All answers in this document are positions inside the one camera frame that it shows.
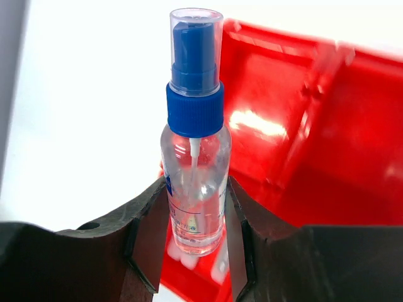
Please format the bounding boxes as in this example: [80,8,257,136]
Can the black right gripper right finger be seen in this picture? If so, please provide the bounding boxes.
[225,177,402,301]

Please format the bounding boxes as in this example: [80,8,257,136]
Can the red four-compartment bin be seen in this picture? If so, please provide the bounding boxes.
[162,20,402,301]

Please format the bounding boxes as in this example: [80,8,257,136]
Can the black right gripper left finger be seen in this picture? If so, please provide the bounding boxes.
[1,178,169,301]

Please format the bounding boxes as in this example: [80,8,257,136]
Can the clear blue-cap spray bottle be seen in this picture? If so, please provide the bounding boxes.
[161,8,232,256]

